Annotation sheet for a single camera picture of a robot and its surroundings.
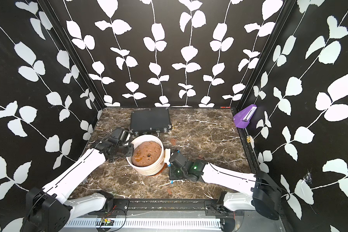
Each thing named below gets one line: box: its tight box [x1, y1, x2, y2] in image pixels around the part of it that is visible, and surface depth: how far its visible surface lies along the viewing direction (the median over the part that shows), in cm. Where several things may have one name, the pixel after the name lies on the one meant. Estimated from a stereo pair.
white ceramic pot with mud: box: [126, 134, 165, 176], surface depth 83 cm
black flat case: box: [130, 107, 172, 135], surface depth 109 cm
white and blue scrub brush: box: [163, 148, 172, 167], surface depth 82 cm
